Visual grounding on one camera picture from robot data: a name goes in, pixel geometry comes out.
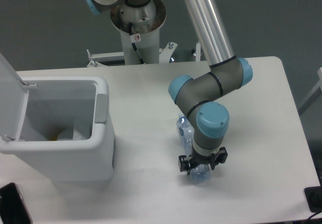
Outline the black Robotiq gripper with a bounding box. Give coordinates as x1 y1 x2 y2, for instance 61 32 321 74
178 147 228 175

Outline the clear plastic water bottle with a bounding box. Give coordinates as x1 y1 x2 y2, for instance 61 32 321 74
176 112 211 185

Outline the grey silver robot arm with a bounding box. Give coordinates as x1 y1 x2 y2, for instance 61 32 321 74
86 0 253 173

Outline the trash inside the can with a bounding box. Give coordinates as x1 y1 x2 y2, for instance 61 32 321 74
48 128 92 141

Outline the white open trash can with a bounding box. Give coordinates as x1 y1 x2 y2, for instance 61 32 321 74
1 57 115 181

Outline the black device at table corner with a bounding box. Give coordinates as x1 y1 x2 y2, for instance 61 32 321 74
304 186 321 212

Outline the black smartphone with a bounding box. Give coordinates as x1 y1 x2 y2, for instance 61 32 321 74
1 182 33 223

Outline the white post at right edge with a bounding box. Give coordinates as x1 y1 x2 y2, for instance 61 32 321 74
297 67 321 116

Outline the white metal frame bracket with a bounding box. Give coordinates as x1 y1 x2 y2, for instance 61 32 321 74
86 40 203 67

